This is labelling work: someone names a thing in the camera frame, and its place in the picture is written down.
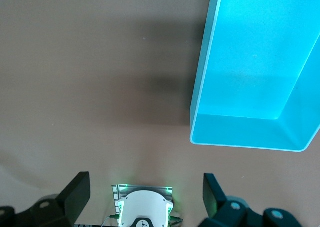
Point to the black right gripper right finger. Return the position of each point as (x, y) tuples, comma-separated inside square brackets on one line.
[(225, 212)]

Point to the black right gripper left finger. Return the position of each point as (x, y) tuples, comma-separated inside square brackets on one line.
[(62, 207)]

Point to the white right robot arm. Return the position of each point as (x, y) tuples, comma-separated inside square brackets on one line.
[(145, 207)]

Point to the cyan plastic storage bin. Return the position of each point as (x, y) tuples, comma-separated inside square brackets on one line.
[(250, 62)]

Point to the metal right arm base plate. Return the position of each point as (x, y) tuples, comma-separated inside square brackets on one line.
[(140, 187)]

